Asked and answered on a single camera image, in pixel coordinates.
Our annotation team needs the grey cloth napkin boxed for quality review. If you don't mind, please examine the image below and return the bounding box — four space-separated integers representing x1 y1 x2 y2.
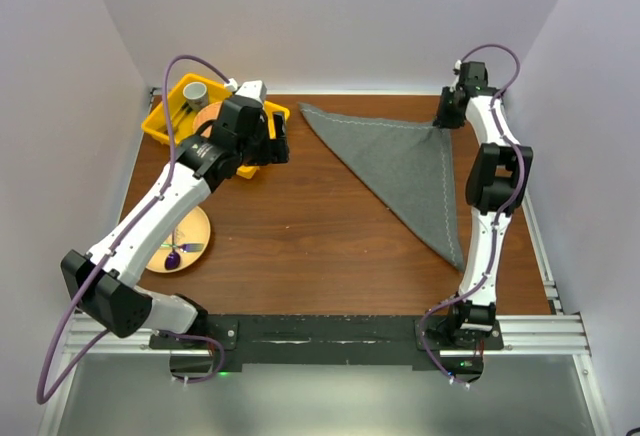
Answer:
299 103 465 271

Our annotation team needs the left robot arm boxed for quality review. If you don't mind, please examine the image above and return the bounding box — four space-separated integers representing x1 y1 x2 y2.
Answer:
61 95 289 348

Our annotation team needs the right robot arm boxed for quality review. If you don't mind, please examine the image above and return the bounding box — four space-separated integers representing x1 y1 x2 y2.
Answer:
435 60 533 349

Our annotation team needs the woven wicker plate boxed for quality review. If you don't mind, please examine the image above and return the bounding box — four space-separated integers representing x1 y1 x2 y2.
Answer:
192 101 222 132

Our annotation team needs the white ceramic cup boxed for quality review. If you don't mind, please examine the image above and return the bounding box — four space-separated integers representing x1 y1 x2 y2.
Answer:
182 81 210 112

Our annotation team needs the yellow plastic tray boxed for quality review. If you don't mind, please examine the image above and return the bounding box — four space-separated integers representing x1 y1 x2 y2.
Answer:
141 73 290 180

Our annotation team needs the dark cutlery in tray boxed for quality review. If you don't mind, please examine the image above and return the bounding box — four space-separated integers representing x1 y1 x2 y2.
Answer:
171 102 192 132

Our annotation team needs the pale yellow round plate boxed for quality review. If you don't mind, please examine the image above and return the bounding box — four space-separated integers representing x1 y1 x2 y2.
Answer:
146 206 212 274

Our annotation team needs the iridescent fork on plate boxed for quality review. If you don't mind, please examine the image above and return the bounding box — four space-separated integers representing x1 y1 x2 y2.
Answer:
161 243 205 253

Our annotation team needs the purple iridescent spoon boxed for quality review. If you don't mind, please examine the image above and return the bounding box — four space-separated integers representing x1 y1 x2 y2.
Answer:
164 233 181 271

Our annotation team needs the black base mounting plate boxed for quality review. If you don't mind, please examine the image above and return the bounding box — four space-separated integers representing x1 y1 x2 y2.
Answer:
150 314 504 382

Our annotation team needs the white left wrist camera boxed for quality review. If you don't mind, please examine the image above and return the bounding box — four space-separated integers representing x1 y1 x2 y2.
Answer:
224 78 267 106

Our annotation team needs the aluminium frame rail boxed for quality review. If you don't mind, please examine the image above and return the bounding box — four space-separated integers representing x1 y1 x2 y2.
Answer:
36 94 613 435

